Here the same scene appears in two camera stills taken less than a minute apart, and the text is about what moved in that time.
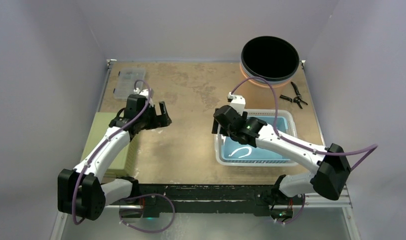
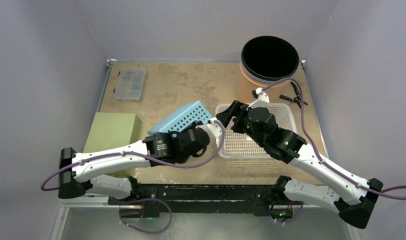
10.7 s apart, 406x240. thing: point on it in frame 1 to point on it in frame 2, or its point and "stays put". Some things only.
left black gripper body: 146,119 to 194,125
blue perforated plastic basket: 233,151 to 178,122
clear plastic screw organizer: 127,80 stays put
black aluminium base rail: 204,199 stays put
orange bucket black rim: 268,61 stays put
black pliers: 298,99 stays put
